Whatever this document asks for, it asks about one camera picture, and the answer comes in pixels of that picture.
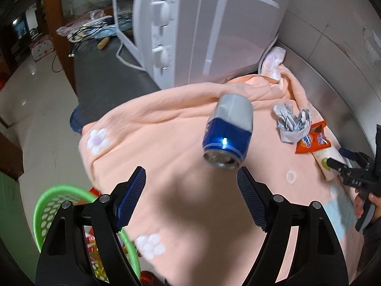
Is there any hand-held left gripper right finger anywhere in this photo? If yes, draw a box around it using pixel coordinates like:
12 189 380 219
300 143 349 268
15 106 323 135
236 167 349 286

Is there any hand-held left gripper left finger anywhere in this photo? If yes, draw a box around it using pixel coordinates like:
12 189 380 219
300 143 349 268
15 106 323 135
35 166 147 286

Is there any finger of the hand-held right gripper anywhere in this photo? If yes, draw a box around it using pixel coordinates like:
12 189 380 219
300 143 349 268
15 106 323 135
326 157 353 179
338 147 371 170

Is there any white paper cup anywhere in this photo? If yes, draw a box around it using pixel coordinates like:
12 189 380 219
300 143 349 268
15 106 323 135
312 147 347 182

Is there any green plastic basket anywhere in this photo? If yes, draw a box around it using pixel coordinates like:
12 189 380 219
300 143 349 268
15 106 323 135
32 185 141 286

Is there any blue and silver can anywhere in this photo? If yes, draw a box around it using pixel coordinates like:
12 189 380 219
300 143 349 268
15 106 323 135
202 93 254 169

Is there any person's right forearm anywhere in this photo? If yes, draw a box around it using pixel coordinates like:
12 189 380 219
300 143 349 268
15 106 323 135
356 205 381 277

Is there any person's right hand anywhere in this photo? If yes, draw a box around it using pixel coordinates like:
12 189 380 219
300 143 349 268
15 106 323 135
354 192 381 219

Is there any orange snack wrapper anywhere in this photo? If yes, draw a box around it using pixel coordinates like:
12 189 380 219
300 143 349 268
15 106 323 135
295 121 331 155

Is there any crumpled foil wrapper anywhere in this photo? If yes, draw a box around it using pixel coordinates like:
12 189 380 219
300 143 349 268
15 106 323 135
273 103 312 144

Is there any yellow plastic wrapper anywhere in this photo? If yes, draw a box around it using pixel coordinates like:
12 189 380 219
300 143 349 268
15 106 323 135
88 244 109 281

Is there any pink printed blanket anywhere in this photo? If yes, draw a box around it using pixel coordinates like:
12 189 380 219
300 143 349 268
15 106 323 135
78 71 366 286

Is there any blue round container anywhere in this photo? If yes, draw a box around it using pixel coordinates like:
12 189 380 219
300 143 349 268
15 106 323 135
70 105 87 133

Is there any white cloth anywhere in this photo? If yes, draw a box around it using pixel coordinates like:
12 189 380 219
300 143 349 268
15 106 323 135
258 47 287 81

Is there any white microwave oven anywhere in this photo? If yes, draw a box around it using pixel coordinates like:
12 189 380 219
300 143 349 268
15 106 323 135
111 0 289 90

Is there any polka dot box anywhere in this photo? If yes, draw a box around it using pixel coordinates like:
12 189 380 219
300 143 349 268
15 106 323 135
30 34 55 61

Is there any clear plastic bag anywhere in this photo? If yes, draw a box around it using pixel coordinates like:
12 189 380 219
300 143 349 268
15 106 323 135
56 10 112 36

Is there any white cable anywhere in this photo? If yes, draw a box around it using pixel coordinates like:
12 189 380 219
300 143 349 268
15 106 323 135
115 40 148 72

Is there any black cable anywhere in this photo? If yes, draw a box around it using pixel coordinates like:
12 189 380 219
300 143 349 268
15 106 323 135
68 18 118 58

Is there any wooden door frame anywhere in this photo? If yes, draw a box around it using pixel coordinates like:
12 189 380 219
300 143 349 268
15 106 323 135
42 0 76 87

